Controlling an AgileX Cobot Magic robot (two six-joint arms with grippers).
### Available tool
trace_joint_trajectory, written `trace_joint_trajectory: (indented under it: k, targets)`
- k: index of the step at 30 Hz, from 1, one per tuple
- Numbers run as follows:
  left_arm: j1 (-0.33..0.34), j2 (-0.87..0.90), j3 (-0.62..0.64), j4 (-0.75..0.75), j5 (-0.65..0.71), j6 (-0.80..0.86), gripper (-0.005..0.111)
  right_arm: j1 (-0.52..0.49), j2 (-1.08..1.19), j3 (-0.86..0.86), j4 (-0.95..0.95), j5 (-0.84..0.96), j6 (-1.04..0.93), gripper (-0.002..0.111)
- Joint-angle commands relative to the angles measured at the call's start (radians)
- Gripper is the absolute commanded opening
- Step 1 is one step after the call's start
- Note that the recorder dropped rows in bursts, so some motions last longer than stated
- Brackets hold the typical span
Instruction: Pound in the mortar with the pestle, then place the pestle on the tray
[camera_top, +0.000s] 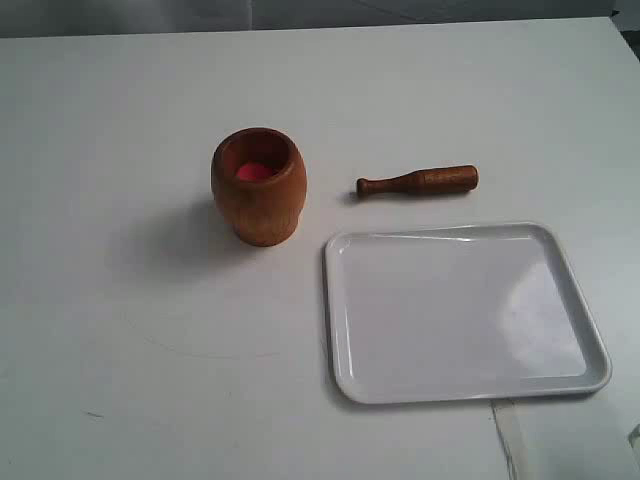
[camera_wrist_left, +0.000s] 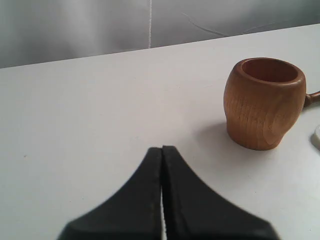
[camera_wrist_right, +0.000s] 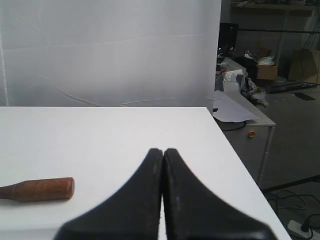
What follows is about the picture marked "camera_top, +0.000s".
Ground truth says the brown wooden pestle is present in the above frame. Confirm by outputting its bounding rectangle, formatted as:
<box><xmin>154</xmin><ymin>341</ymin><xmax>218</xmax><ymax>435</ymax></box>
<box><xmin>356</xmin><ymin>165</ymin><xmax>479</xmax><ymax>198</ymax></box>

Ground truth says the wooden mortar cup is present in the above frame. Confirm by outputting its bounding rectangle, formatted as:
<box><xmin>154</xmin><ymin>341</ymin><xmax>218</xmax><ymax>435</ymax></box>
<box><xmin>211</xmin><ymin>127</ymin><xmax>307</xmax><ymax>247</ymax></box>

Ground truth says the red ball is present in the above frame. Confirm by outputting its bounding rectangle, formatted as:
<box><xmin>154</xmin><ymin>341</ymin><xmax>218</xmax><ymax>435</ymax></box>
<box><xmin>235</xmin><ymin>162</ymin><xmax>274</xmax><ymax>182</ymax></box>

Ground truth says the white plastic tray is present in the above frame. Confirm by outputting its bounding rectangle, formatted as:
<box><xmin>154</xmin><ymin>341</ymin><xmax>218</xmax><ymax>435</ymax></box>
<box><xmin>324</xmin><ymin>223</ymin><xmax>612</xmax><ymax>405</ymax></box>

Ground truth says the clear tape strip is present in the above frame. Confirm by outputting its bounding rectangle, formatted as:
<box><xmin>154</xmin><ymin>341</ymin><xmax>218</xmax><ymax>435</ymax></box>
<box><xmin>491</xmin><ymin>399</ymin><xmax>533</xmax><ymax>480</ymax></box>

